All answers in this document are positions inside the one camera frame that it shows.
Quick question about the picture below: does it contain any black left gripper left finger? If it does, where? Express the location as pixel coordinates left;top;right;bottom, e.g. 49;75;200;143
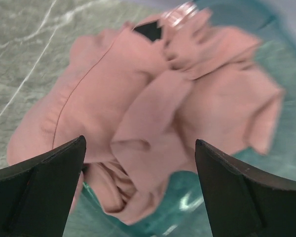
0;136;86;237

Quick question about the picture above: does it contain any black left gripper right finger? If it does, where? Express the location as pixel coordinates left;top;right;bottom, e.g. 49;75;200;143
195;140;296;237

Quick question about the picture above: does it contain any pink t shirt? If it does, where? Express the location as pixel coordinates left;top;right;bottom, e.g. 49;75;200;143
7;3;284;225

